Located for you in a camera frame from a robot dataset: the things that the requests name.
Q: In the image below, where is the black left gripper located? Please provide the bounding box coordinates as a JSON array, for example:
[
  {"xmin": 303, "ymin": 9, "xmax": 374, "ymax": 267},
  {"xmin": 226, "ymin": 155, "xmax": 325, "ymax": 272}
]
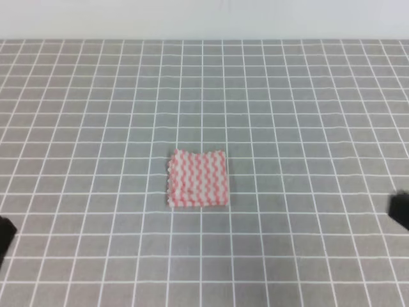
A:
[{"xmin": 0, "ymin": 217, "xmax": 17, "ymax": 265}]

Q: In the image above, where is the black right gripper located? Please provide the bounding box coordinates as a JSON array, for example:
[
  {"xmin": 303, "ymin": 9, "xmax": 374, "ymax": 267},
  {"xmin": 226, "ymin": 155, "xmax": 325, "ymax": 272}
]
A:
[{"xmin": 388, "ymin": 190, "xmax": 409, "ymax": 230}]

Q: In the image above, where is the pink white wavy-striped towel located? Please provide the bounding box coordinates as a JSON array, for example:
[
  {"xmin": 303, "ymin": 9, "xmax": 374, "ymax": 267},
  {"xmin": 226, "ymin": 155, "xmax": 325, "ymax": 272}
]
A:
[{"xmin": 167, "ymin": 149, "xmax": 229, "ymax": 208}]

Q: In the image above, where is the grey grid-pattern tablecloth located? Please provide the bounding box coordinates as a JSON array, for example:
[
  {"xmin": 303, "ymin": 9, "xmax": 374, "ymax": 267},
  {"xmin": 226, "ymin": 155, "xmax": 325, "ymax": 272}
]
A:
[{"xmin": 1, "ymin": 40, "xmax": 408, "ymax": 306}]

